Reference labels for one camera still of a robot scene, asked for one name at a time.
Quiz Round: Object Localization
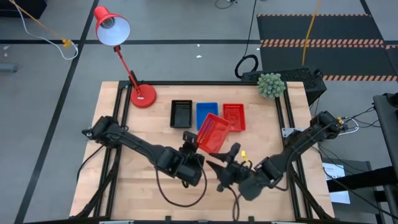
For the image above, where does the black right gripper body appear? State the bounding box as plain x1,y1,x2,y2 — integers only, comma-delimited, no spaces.
222,160,254,189

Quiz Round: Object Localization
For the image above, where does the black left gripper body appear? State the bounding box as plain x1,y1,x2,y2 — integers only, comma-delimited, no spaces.
181,130,200,156

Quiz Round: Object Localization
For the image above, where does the red plastic basket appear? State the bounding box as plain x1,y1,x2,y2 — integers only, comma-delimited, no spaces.
196,113,231,154
222,103,246,133

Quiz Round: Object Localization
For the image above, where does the black plastic basket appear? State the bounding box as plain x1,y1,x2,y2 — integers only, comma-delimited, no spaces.
169,99,193,129

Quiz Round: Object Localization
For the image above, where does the blue plastic basket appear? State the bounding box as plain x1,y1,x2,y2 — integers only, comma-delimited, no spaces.
195,102,220,131

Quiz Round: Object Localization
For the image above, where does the red desk lamp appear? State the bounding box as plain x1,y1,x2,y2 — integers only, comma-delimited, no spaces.
93,5,158,109

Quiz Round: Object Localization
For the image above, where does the green succulent in white pot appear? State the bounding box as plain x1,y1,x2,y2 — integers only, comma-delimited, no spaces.
256,72,286,100

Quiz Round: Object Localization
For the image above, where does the black box with white labels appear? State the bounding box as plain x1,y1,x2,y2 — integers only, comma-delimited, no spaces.
322,158,373,206

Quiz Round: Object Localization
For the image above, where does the black beam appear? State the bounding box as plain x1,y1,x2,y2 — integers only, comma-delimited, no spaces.
326,166,398,193

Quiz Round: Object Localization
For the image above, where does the black orange-striped floor mat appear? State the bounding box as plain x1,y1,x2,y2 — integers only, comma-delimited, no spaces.
260,43,398,82
256,13,386,45

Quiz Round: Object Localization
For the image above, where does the grey floor object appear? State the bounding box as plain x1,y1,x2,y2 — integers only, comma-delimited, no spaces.
0,63,19,74

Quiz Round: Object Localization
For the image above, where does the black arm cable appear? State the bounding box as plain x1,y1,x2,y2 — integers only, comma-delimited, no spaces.
154,158,208,208
226,185,241,222

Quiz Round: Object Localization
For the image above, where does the silver metal bracket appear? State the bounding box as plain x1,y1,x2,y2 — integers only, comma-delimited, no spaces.
281,127,300,138

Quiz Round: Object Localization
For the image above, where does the black aluminium table frame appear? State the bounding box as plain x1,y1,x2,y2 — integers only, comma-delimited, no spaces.
70,80,335,224

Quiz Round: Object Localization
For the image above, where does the black coiled floor cable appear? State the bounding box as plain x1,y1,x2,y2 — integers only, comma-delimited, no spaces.
234,0,259,80

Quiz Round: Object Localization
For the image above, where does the yellow power cable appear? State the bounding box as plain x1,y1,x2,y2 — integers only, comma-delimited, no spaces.
301,0,322,67

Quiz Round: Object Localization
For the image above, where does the white floor cable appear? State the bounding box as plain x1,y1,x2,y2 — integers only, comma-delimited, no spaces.
15,0,79,61

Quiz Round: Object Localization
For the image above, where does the yellow floor cable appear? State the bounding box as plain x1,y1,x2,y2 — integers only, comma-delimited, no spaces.
8,0,73,49

